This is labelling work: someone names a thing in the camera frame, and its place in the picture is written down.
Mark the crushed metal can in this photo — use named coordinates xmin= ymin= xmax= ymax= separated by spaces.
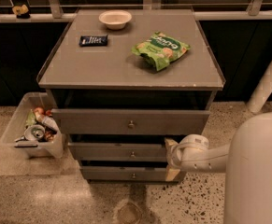
xmin=24 ymin=124 xmax=45 ymax=141

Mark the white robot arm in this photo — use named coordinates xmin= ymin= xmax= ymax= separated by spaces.
xmin=165 ymin=112 xmax=272 ymax=224

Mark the dark blue snack bar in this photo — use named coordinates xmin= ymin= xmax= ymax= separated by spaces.
xmin=79 ymin=35 xmax=108 ymax=47

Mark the white paper bowl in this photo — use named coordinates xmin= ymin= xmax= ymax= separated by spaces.
xmin=99 ymin=10 xmax=132 ymax=30

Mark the red apple in bin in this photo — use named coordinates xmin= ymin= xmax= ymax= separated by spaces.
xmin=34 ymin=107 xmax=45 ymax=114

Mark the green chip bag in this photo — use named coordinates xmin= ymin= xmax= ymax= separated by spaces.
xmin=131 ymin=32 xmax=191 ymax=72

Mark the plastic bottle in bin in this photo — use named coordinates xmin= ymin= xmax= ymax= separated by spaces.
xmin=36 ymin=112 xmax=59 ymax=132

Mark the grey drawer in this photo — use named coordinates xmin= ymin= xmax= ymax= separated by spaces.
xmin=80 ymin=166 xmax=166 ymax=182
xmin=52 ymin=108 xmax=210 ymax=135
xmin=68 ymin=142 xmax=166 ymax=162

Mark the grey bottom drawer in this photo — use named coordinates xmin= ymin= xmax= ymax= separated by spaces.
xmin=80 ymin=166 xmax=166 ymax=182

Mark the clear plastic bin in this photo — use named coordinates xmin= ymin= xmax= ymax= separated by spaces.
xmin=1 ymin=92 xmax=65 ymax=159

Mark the round floor drain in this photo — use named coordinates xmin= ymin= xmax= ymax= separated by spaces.
xmin=117 ymin=203 xmax=142 ymax=224

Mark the yellow black toy figure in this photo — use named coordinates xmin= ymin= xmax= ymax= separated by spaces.
xmin=12 ymin=5 xmax=30 ymax=19

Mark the white slanted pillar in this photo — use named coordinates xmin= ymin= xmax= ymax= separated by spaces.
xmin=247 ymin=61 xmax=272 ymax=113

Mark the grey top drawer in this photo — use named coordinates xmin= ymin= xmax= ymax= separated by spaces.
xmin=52 ymin=108 xmax=210 ymax=135

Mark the grey drawer cabinet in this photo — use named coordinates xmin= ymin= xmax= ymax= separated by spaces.
xmin=37 ymin=9 xmax=224 ymax=169

